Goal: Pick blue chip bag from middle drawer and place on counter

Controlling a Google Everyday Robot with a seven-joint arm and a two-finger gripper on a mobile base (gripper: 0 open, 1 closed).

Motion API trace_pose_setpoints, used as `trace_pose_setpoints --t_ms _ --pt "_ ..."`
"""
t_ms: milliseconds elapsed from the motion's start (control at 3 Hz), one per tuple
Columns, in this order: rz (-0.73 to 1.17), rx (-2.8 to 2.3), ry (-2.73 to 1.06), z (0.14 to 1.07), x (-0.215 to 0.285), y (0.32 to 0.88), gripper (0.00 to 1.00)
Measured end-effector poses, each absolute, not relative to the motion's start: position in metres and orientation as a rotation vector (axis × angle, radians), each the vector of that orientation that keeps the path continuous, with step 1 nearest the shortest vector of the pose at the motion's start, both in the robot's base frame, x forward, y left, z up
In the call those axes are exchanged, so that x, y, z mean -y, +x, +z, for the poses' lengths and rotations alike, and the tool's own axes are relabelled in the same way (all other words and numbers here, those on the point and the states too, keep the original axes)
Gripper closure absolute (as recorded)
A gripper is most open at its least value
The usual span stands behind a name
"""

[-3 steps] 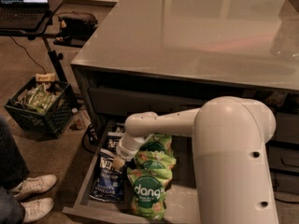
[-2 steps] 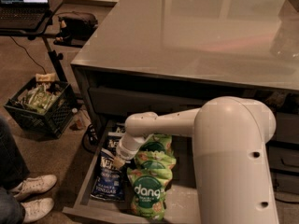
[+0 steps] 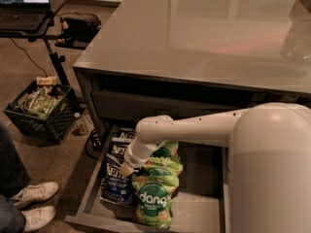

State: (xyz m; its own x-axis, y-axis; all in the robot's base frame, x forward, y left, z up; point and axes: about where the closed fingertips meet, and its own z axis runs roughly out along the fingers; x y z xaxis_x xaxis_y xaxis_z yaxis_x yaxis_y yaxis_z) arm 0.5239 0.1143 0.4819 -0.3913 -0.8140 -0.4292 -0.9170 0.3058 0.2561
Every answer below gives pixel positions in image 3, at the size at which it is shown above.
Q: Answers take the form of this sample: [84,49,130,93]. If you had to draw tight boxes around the thin laptop cable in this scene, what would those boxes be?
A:
[9,37,50,79]

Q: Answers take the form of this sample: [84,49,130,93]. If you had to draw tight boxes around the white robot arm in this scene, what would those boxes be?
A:
[121,103,311,233]

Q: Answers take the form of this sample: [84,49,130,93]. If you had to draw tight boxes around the green dang chip bag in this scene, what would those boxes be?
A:
[142,157,183,177]
[152,140,179,161]
[132,176,179,230]

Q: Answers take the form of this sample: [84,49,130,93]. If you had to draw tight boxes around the open middle drawer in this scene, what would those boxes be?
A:
[64,123,231,233]

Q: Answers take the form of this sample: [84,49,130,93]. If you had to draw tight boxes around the upper white sneaker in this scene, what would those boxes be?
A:
[10,182,59,210]

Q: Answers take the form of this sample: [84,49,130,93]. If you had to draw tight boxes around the tan snack bar on crate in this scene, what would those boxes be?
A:
[36,76,57,86]

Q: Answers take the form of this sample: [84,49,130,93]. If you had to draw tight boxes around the dark bag on stand base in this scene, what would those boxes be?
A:
[56,12,101,50]

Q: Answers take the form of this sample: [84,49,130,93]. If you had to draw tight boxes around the person's jeans leg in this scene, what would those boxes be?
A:
[0,121,30,233]

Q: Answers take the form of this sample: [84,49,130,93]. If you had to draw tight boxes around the laptop computer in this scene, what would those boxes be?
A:
[0,0,51,31]

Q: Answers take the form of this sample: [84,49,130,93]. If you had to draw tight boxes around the dark grey counter cabinet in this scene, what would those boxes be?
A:
[74,0,311,134]

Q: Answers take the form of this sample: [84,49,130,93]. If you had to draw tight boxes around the black plastic crate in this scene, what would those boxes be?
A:
[4,82,80,144]

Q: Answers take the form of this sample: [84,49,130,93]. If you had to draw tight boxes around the closed top drawer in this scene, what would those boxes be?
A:
[91,89,237,121]

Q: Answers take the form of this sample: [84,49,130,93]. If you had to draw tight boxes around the lower white sneaker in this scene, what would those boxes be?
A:
[21,206,56,233]

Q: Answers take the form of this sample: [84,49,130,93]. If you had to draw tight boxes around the white sneaker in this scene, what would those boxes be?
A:
[10,182,59,210]
[21,206,56,233]

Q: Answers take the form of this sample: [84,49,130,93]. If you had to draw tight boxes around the front green Dang chip bag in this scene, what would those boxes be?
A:
[132,176,179,230]

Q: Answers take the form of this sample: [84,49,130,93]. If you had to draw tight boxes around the black laptop stand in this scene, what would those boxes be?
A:
[0,0,90,86]

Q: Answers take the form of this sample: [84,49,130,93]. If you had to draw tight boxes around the green snack bags in crate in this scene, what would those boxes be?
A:
[20,86,63,118]

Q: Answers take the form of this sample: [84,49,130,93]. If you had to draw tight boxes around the blue kettle chip bag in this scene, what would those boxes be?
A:
[118,127,136,139]
[101,153,134,206]
[108,137,131,162]

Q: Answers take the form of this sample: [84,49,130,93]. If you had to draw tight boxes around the black power adapter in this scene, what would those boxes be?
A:
[85,129,102,160]

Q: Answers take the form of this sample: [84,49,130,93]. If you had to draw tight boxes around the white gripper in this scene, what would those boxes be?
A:
[120,139,158,178]

